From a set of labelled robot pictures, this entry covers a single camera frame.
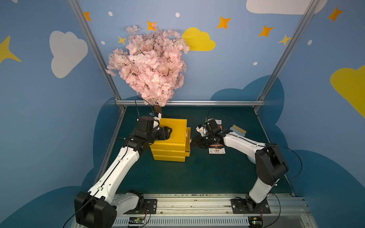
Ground yellow plastic drawer cabinet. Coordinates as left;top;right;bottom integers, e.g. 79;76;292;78
150;118;191;162

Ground pink hollyhock seed bag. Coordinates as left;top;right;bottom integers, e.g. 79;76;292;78
208;118;222;125

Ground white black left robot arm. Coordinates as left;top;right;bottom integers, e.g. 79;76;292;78
74;112;172;228

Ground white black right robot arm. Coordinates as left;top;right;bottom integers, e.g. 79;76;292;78
191;119;289;214

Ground pink blossom artificial tree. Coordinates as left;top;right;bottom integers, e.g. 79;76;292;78
106;25;190;108

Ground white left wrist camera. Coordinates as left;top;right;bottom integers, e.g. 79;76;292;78
153;111;162;129

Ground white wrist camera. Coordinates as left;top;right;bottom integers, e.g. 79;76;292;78
196;126;207;137
153;111;162;129

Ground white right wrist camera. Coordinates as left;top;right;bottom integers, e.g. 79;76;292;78
196;126;207;137

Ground aluminium frame rail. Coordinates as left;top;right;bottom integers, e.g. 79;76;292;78
116;99;265;106

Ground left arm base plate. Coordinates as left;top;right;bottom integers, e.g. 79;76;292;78
125;199;158;215

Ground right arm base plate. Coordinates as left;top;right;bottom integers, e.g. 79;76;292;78
230;197;271;214

